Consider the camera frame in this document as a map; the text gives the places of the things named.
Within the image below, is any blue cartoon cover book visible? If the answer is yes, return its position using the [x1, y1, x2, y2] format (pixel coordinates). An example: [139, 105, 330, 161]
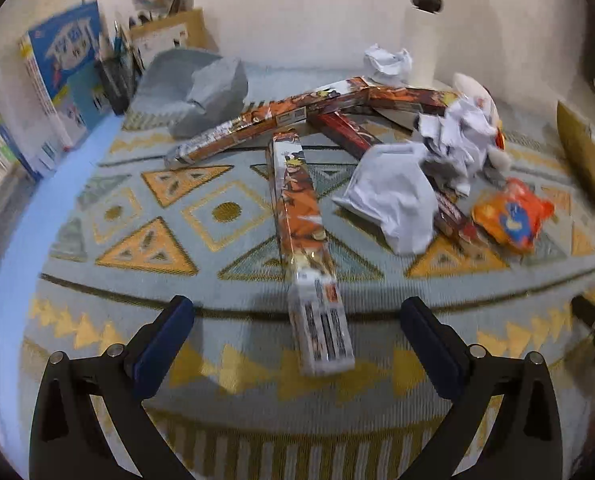
[18, 0, 104, 153]

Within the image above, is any patterned woven mat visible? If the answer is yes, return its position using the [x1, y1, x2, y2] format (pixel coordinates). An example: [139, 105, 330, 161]
[20, 47, 595, 480]

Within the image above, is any long dark red box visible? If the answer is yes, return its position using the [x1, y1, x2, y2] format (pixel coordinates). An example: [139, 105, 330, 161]
[431, 190, 491, 258]
[308, 111, 384, 162]

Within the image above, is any orange snack packet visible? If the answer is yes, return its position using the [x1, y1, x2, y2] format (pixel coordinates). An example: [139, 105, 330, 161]
[471, 177, 555, 253]

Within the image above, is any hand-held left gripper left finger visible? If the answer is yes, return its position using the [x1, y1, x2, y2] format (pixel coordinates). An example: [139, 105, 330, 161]
[28, 296, 195, 480]

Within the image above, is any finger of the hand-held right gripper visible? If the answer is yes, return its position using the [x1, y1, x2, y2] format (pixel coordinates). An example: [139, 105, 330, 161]
[571, 295, 595, 348]

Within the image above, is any brown cardboard box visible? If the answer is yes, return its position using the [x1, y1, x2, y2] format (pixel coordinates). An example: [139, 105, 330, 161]
[128, 7, 213, 73]

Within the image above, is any dark pen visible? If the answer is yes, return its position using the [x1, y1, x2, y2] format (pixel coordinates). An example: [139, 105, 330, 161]
[111, 20, 128, 63]

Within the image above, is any amber ribbed glass bowl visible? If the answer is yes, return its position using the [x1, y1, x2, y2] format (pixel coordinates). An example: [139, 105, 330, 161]
[556, 100, 595, 208]

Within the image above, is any large white paper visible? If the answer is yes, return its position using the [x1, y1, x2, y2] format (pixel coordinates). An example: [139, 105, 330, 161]
[331, 141, 437, 257]

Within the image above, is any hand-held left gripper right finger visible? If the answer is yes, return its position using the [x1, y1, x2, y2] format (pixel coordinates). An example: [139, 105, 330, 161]
[401, 296, 564, 480]

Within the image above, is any white and red plush toy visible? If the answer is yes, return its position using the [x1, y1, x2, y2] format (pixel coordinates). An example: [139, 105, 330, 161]
[450, 71, 515, 171]

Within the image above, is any long orange printed box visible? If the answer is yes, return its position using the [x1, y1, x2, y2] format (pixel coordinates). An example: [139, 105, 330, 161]
[267, 129, 357, 377]
[164, 76, 373, 170]
[367, 85, 464, 117]

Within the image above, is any white paper ball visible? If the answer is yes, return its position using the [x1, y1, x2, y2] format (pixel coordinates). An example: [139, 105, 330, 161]
[416, 91, 501, 197]
[364, 44, 414, 87]

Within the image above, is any black mesh pen holder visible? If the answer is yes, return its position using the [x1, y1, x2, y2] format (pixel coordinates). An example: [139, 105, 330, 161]
[94, 55, 139, 117]

